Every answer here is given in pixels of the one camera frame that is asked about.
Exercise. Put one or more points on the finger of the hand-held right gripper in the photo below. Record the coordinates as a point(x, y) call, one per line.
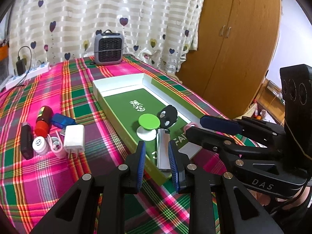
point(204, 137)
point(219, 124)

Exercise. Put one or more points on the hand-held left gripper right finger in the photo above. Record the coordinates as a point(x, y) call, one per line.
point(173, 168)

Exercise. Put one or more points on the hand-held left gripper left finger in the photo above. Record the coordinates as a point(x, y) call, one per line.
point(141, 165)

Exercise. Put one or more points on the pink clip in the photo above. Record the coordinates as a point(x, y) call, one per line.
point(188, 126)
point(59, 152)

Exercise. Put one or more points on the silver lighter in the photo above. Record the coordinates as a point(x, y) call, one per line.
point(162, 148)

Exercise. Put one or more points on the black key fob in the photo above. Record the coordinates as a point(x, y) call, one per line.
point(169, 114)

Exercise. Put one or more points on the green white suction knob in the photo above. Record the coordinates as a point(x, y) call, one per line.
point(148, 121)

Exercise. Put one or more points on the green cardboard box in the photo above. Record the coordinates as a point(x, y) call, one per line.
point(117, 102)

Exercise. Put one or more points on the white charger plug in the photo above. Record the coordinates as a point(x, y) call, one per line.
point(74, 139)

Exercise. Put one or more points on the blue transparent case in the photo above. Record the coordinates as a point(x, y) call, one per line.
point(61, 121)

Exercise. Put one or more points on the small white round container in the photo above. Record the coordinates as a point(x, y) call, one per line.
point(40, 145)

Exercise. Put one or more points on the amber bottle with red cap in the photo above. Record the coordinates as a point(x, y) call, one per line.
point(42, 124)

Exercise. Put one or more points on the black rectangular device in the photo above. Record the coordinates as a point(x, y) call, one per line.
point(26, 141)

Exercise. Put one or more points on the wooden wardrobe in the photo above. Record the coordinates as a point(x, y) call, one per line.
point(231, 41)

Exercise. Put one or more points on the pink green plaid tablecloth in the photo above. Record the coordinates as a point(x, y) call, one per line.
point(48, 175)

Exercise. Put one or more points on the grey portable heater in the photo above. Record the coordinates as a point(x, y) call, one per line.
point(109, 48)

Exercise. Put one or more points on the white power strip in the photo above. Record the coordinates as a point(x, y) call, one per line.
point(36, 70)

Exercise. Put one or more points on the heart print curtain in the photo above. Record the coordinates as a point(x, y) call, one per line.
point(85, 4)

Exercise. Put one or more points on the orange lid storage bin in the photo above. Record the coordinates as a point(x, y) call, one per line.
point(3, 63)

